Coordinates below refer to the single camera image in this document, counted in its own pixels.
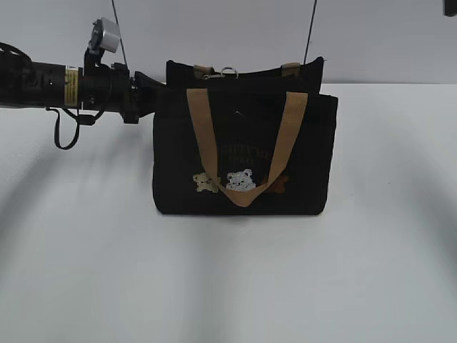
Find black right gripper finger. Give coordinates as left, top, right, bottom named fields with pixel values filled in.
left=443, top=0, right=457, bottom=16

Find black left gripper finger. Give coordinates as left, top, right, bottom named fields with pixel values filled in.
left=134, top=71, right=167, bottom=96

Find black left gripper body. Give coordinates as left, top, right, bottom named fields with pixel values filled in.
left=121, top=76, right=141, bottom=124

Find silver zipper pull ring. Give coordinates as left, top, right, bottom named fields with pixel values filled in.
left=201, top=66, right=237, bottom=80

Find black bear tote bag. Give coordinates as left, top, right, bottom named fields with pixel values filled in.
left=152, top=57, right=338, bottom=216

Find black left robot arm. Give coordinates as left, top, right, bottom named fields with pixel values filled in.
left=1, top=43, right=166, bottom=126

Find black camera cable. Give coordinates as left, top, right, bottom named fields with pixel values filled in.
left=45, top=105, right=106, bottom=150

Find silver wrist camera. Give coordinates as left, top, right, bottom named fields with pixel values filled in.
left=89, top=17, right=121, bottom=53

